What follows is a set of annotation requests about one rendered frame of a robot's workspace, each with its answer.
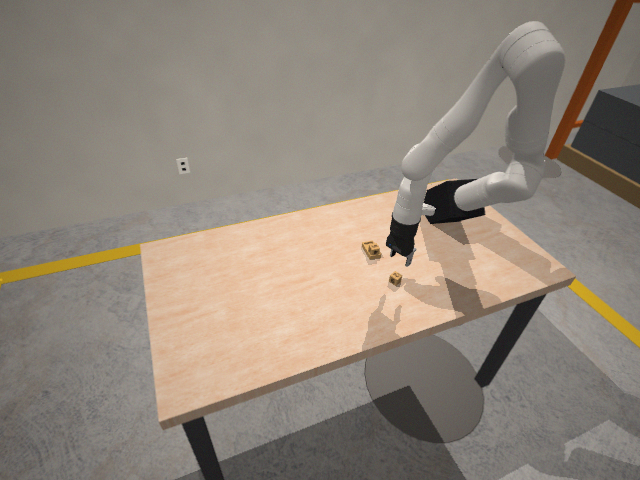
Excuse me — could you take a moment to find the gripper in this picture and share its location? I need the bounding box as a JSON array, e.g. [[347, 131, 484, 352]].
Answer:
[[386, 200, 435, 267]]

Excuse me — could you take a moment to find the tan wooden tray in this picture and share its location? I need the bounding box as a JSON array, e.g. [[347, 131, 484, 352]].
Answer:
[[362, 240, 382, 260]]

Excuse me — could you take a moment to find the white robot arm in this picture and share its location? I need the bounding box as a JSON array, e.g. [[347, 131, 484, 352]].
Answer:
[[397, 21, 565, 211]]

